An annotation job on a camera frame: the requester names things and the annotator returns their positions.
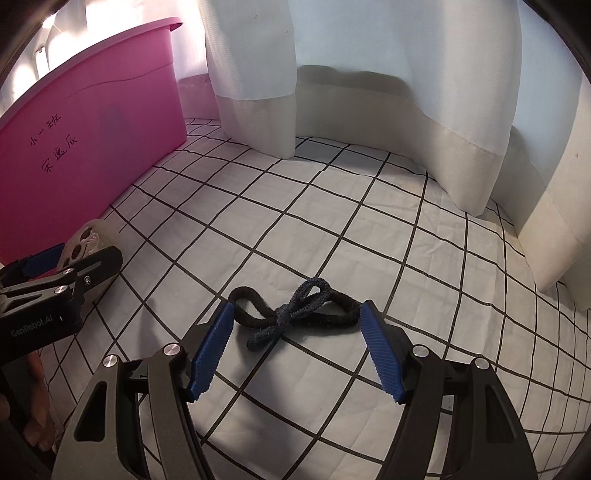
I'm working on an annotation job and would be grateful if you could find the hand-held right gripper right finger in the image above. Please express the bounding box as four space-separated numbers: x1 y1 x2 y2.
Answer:
359 300 539 480

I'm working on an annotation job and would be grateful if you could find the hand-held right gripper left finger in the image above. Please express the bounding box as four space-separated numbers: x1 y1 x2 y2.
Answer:
51 302 235 480

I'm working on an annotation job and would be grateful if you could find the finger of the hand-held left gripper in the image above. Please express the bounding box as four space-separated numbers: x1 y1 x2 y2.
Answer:
0 244 66 284
0 246 123 320

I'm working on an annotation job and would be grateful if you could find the beige skull ornament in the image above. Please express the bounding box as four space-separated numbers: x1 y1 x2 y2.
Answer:
58 220 105 273

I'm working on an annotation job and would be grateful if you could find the black hair tie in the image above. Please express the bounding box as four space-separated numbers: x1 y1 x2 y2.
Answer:
229 286 362 330

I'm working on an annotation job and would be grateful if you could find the dark blue hair tie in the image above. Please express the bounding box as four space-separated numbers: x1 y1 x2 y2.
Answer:
246 278 332 352

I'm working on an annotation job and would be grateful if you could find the pink plastic box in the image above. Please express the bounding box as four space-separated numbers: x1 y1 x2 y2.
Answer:
0 17 188 266

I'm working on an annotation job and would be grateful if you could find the person's left hand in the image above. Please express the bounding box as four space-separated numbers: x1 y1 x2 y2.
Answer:
21 355 58 453

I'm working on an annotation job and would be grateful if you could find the white checkered bed sheet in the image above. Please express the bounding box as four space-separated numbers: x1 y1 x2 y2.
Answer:
0 117 591 480

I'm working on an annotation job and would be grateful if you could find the white curtain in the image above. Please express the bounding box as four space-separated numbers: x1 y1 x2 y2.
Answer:
0 0 591 301

